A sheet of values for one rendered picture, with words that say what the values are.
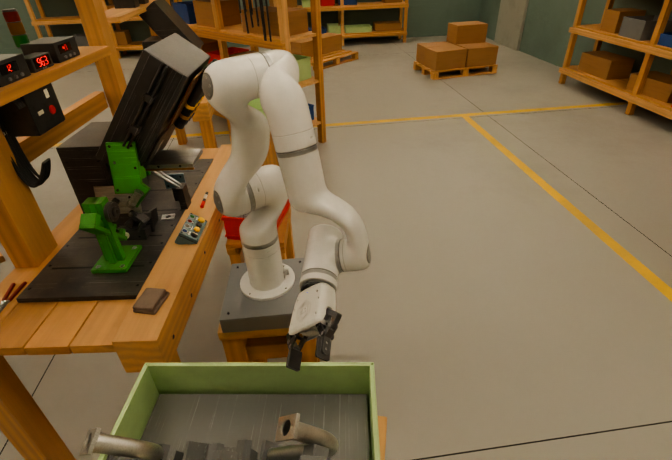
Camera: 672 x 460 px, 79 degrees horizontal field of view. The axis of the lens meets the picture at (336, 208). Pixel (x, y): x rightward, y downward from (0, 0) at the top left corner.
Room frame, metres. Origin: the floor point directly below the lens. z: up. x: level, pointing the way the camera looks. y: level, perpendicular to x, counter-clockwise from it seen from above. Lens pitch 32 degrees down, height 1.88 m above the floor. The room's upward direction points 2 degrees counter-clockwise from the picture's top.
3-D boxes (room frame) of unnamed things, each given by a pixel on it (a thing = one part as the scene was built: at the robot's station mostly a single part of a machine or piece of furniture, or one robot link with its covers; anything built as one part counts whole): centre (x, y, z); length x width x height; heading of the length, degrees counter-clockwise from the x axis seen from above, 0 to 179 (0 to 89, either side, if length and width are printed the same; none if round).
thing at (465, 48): (7.46, -2.18, 0.37); 1.20 x 0.80 x 0.74; 104
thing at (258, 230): (1.11, 0.23, 1.22); 0.19 x 0.12 x 0.24; 124
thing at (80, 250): (1.60, 0.90, 0.89); 1.10 x 0.42 x 0.02; 0
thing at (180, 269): (1.60, 0.62, 0.82); 1.50 x 0.14 x 0.15; 0
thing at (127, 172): (1.53, 0.84, 1.17); 0.13 x 0.12 x 0.20; 0
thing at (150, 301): (1.01, 0.63, 0.91); 0.10 x 0.08 x 0.03; 170
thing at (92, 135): (1.71, 1.04, 1.07); 0.30 x 0.18 x 0.34; 0
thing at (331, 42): (8.52, 0.14, 0.22); 1.20 x 0.80 x 0.44; 136
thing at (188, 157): (1.68, 0.80, 1.11); 0.39 x 0.16 x 0.03; 90
